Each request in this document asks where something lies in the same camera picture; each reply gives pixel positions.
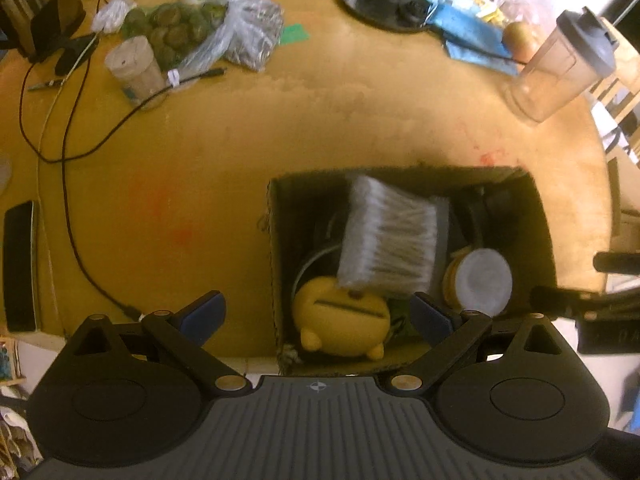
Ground steel electric kettle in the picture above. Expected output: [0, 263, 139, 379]
[0, 0, 86, 58]

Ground large black tape roll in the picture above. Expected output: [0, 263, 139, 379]
[295, 245, 346, 301]

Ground wooden chair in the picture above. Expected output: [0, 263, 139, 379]
[590, 15, 640, 161]

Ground bag of green round fruit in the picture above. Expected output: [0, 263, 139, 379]
[121, 2, 231, 68]

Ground crumpled clear plastic bag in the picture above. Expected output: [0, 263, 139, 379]
[497, 0, 546, 26]

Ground white plastic spool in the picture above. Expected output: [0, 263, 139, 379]
[452, 249, 514, 317]

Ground brown onion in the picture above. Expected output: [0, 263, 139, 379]
[501, 21, 543, 61]

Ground pack of cotton swabs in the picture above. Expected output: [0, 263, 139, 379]
[336, 174, 441, 296]

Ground knotted white plastic bag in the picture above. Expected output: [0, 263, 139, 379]
[91, 0, 138, 35]

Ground black plastic tube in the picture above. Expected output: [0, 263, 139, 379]
[480, 185, 526, 231]

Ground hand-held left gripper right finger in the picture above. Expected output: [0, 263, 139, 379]
[385, 292, 583, 398]

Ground brown cardboard box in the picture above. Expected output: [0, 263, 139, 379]
[265, 164, 558, 376]

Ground pile of printed papers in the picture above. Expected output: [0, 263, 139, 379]
[0, 335, 36, 480]

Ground clear bag of dark bits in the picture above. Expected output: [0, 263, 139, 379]
[175, 0, 285, 73]

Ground toothpick container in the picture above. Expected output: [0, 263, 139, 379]
[104, 36, 167, 111]

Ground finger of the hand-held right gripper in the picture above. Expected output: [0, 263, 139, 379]
[529, 285, 640, 322]
[594, 251, 640, 275]

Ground thin white cable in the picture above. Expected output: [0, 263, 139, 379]
[35, 35, 96, 341]

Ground yellow packet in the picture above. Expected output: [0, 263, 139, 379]
[462, 0, 506, 23]

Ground black phone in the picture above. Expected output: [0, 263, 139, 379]
[2, 200, 41, 333]

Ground black round lid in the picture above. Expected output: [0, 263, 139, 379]
[341, 0, 436, 35]

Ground yellow toy figure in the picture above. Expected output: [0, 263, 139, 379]
[292, 276, 392, 361]

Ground small black oval object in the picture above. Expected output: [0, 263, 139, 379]
[54, 34, 98, 76]

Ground large blue packet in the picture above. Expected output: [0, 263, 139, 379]
[430, 2, 521, 78]

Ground clear shaker bottle grey lid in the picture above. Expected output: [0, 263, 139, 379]
[509, 7, 618, 123]

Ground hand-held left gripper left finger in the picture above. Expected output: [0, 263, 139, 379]
[59, 290, 253, 400]

